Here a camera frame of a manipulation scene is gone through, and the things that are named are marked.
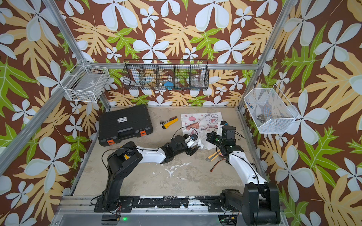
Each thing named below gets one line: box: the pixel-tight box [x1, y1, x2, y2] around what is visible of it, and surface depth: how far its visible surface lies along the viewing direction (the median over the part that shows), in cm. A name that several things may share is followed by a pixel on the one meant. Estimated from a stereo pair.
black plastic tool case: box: [98, 104, 154, 147], surface depth 101 cm
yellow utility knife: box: [161, 118, 180, 130], surface depth 110 cm
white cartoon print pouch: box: [180, 111, 223, 150], surface depth 111 cm
